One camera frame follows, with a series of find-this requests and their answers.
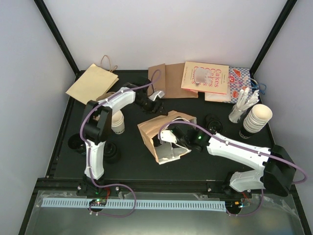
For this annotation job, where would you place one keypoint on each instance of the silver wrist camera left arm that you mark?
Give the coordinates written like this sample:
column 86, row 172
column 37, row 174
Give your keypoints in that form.
column 156, row 95

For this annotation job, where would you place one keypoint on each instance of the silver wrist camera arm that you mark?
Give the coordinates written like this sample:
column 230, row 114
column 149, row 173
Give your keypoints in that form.
column 167, row 136
column 156, row 95

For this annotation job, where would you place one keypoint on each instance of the stack of plain paper cups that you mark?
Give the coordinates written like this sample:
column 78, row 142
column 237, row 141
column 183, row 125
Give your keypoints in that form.
column 255, row 121

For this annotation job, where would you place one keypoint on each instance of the brown flat paper bag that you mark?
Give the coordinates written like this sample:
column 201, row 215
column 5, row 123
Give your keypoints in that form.
column 170, row 81

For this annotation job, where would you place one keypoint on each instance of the white slotted cable duct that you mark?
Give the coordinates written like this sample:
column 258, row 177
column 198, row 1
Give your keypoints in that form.
column 125, row 204

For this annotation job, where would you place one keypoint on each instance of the blue checkered paper bag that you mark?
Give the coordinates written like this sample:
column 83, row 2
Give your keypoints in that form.
column 239, row 78

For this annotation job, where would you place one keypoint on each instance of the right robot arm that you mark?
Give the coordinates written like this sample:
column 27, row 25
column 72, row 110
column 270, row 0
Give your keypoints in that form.
column 267, row 173

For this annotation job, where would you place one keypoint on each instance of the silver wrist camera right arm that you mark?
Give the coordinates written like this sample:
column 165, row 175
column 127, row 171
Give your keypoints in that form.
column 167, row 136

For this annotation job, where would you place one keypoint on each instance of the stack of white paper cups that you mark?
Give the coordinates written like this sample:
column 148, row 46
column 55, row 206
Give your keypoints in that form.
column 118, row 125

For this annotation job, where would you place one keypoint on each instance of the yellow kraft paper bag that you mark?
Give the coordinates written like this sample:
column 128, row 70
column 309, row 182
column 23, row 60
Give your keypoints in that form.
column 93, row 83

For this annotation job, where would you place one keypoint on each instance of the black cup lid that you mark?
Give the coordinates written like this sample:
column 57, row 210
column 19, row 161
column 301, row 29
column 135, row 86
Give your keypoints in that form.
column 156, row 141

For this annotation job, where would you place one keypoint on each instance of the cakes printed paper bag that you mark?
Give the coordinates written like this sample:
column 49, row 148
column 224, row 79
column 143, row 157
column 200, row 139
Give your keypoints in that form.
column 205, row 77

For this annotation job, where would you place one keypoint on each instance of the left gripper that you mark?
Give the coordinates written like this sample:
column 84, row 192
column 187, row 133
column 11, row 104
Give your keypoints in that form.
column 157, row 110

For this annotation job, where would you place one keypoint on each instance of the stack of pulp cup carriers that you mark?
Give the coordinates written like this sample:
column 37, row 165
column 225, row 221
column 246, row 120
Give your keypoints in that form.
column 104, row 96

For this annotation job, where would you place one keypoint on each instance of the cup of white straws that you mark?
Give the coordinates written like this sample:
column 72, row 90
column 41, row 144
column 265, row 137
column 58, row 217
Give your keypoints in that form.
column 243, row 104

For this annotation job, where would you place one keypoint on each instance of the orange paper bag white handles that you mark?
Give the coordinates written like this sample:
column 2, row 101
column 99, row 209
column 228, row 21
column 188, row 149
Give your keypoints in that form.
column 164, row 145

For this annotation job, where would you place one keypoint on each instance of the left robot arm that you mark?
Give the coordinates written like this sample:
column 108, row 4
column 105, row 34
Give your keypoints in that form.
column 96, row 125

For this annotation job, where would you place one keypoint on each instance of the stack of black cup lids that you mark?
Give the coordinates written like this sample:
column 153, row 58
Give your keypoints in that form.
column 111, row 153

